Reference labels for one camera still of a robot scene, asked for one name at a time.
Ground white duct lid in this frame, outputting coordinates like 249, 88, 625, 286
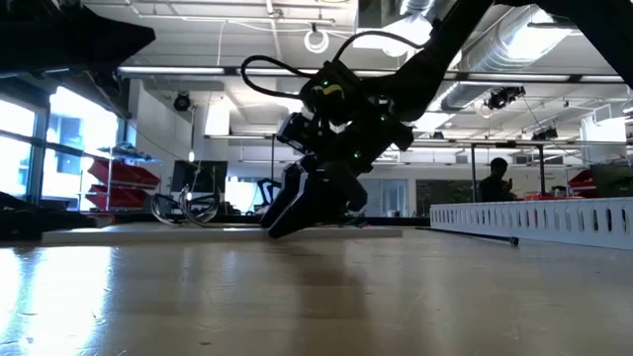
42, 225, 403, 244

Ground white air diffuser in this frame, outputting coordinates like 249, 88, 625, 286
353, 14, 436, 59

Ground black frame stand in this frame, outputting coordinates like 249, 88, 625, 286
468, 140, 549, 203

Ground red bin rack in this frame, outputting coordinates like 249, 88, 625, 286
78, 142, 163, 213

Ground silver round ventilation duct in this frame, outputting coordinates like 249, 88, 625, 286
439, 4, 578, 114

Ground red storage bins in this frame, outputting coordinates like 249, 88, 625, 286
567, 169, 594, 199

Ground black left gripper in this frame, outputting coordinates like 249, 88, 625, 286
48, 0, 156, 76

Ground black aluminium table frame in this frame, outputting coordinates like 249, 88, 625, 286
98, 213, 431, 228

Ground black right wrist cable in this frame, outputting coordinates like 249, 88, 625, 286
240, 30, 427, 100

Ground ceiling camera rig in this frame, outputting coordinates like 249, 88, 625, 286
484, 85, 527, 112

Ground white coiled ceiling cable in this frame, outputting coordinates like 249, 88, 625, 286
303, 28, 331, 55

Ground white slotted cable duct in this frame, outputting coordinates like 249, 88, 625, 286
428, 196, 633, 251

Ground long ceiling light strip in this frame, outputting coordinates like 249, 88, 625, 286
117, 65, 633, 84

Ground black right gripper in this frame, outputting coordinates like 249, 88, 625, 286
260, 59, 414, 239

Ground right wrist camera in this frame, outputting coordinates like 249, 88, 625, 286
275, 111, 320, 155

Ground person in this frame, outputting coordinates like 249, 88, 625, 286
478, 156, 519, 203

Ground clear safety glasses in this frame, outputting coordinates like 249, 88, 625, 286
150, 183, 223, 228

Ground black ceiling camera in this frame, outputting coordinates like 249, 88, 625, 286
172, 91, 193, 113
530, 126, 560, 142

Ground black monitor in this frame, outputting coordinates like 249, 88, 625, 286
171, 160, 229, 195
589, 162, 633, 200

